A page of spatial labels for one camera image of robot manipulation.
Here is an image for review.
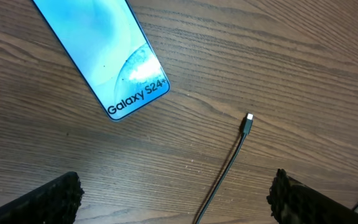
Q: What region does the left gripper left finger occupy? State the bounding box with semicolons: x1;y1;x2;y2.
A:
0;172;84;224

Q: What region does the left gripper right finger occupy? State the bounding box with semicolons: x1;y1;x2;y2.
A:
267;169;358;224

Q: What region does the black USB charging cable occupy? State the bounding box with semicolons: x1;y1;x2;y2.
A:
193;113;254;224

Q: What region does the blue Galaxy smartphone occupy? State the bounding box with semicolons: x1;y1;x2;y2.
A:
32;0;170;121

